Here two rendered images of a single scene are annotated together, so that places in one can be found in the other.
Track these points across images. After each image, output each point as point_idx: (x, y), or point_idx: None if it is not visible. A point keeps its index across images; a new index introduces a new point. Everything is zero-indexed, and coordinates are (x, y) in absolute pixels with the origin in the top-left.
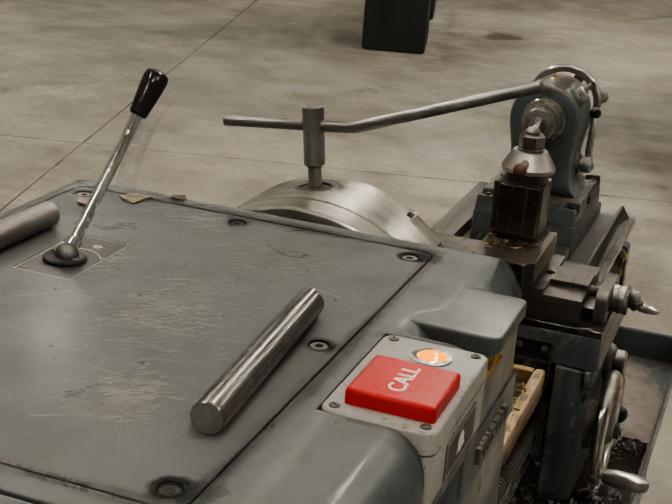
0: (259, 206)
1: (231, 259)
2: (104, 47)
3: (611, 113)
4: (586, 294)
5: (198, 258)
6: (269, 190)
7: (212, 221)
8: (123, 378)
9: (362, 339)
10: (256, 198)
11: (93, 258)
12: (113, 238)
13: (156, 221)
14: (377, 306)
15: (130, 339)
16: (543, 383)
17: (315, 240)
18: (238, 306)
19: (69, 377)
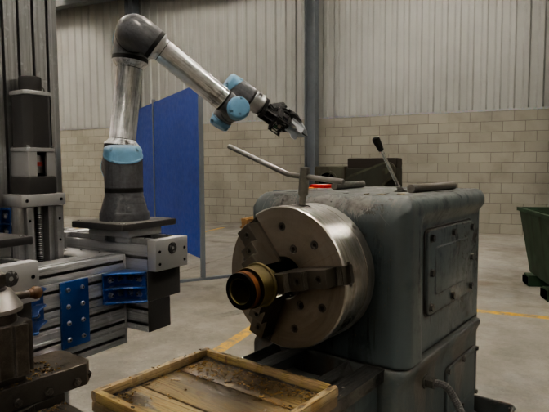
0: (331, 207)
1: (350, 191)
2: None
3: None
4: None
5: (360, 191)
6: (320, 214)
7: (354, 193)
8: (378, 188)
9: (323, 189)
10: (328, 213)
11: (392, 191)
12: (388, 192)
13: (374, 193)
14: (314, 190)
15: (378, 189)
16: None
17: (321, 192)
18: (351, 190)
19: (390, 188)
